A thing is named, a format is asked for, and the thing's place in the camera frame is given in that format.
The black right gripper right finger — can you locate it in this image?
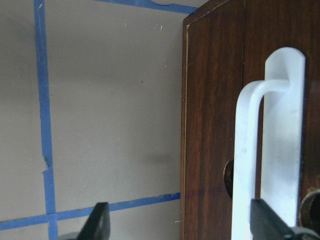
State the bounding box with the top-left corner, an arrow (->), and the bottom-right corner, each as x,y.
249,199 -> 295,240

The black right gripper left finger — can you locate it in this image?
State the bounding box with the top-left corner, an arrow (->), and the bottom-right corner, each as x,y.
77,202 -> 111,240

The white drawer handle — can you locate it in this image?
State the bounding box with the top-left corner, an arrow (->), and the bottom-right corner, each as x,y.
231,47 -> 306,240

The dark wooden drawer cabinet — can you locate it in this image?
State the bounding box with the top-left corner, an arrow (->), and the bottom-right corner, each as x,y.
180,0 -> 320,240

